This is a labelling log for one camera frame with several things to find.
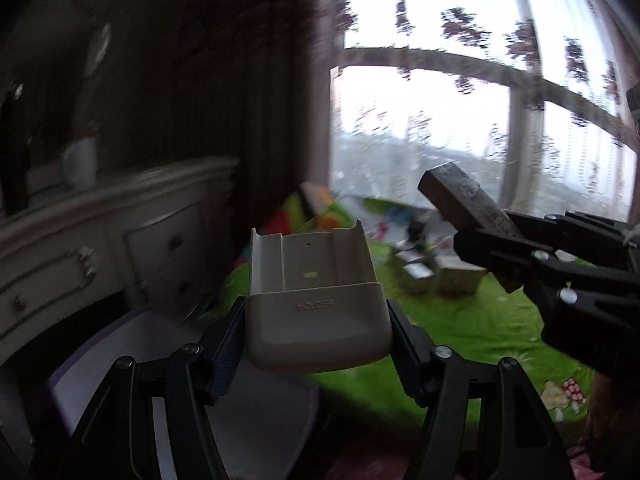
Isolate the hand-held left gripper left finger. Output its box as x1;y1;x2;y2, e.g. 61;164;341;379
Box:
60;304;247;480

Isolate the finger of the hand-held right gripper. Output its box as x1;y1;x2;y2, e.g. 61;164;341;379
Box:
520;250;640;332
452;211;632;272

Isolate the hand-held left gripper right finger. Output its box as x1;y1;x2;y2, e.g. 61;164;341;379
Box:
386;300;576;480

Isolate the beige plastic holder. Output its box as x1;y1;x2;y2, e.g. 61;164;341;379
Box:
244;219;393;374

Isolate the grey-brown rectangular box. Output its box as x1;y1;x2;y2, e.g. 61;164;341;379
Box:
418;162;527;294

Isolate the black box with window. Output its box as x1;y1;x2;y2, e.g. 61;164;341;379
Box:
407;220;432;252

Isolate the green printed blanket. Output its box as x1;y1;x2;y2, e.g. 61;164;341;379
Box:
220;182;601;461

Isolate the white dresser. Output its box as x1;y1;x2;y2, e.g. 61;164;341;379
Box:
0;155;242;361

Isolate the white vase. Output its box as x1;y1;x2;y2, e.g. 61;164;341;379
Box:
62;137;99;191

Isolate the heavy drape curtain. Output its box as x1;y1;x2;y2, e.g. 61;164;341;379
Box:
100;0;347;241

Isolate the window frame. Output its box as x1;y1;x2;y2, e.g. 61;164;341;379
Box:
327;0;640;226

